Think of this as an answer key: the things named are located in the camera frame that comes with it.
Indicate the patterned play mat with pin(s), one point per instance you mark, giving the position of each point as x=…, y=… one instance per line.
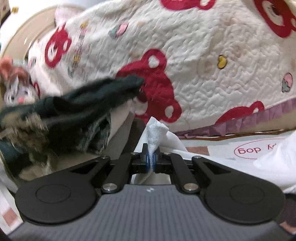
x=247, y=192

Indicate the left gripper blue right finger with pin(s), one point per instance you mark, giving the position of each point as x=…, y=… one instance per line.
x=174, y=165

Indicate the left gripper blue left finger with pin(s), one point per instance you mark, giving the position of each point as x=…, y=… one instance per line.
x=124, y=168

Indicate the beige curved headboard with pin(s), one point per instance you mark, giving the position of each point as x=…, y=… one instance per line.
x=32, y=21

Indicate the cream folded garment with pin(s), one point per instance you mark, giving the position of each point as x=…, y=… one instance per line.
x=39, y=169

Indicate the dark brown folded garment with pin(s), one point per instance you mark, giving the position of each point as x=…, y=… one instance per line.
x=136, y=131

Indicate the dark green frayed jeans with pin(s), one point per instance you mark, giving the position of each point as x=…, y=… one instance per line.
x=77, y=121

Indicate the grey folded sweatshirt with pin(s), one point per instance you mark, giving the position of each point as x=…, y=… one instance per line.
x=118, y=142

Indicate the grey bunny plush toy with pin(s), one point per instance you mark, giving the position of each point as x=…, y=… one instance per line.
x=19, y=89

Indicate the white quilt with red bears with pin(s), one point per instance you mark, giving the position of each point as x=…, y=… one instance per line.
x=209, y=67

